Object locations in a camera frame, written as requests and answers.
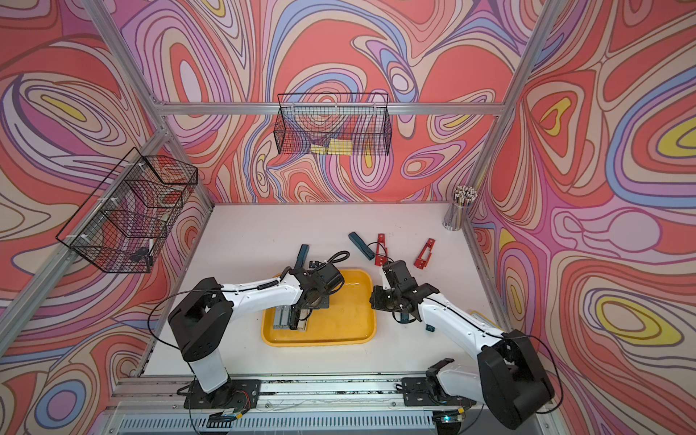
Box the teal pruning pliers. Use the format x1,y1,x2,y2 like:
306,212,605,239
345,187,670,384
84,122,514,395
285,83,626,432
294,244,309,270

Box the black pruning pliers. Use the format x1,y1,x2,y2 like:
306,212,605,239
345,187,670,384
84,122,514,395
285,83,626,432
288,308,300,330

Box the yellow storage tray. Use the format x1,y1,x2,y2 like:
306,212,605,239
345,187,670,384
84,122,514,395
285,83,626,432
261,269,377,347

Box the beige pruning pliers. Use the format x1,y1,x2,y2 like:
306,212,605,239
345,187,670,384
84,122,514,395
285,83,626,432
297,310,312,332

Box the grey pruning pliers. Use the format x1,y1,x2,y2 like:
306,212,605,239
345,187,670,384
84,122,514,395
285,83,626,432
273,306,285,329
280,306,292,330

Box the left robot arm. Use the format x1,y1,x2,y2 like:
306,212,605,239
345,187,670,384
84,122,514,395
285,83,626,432
168,263,344,393

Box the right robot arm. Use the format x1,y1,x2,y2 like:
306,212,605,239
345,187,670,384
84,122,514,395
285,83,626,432
370,260,556,430

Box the red pruning pliers left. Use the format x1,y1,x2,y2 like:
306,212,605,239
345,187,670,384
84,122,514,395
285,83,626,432
374,233,389,266

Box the red pruning pliers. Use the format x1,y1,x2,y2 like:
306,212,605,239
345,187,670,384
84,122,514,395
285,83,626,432
414,237,436,270
374,233,389,266

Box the red pruning pliers right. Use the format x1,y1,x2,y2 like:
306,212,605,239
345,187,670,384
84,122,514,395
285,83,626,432
414,237,436,270

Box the teal pliers at back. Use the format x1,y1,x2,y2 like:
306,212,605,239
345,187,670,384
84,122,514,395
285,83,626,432
348,231,375,260

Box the yellow dial object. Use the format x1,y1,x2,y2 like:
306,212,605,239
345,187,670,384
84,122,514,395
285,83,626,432
468,310,502,333

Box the cup of metal rods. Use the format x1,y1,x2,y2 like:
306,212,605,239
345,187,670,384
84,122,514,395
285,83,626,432
442,186,478,231

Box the yellow sticky notes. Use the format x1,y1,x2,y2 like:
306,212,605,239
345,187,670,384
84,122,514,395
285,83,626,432
310,139,353,156

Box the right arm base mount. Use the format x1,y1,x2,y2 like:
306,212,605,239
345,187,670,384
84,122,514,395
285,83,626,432
395,358,463,407

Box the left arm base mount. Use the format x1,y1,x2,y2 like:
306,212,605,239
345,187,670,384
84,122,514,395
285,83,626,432
184,378,262,411

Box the black wire basket back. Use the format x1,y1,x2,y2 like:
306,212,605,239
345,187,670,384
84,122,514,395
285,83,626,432
274,92,393,156

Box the black wire basket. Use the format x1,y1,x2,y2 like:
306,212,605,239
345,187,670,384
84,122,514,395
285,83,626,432
274,92,393,156
56,148,199,274

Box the black wire basket left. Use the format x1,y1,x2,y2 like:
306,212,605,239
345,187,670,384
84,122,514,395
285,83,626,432
56,148,199,274

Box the aluminium rail base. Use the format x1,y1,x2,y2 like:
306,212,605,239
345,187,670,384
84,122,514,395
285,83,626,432
102,372,567,435

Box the aluminium frame post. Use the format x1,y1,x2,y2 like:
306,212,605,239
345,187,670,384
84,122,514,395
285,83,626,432
80,0,216,210

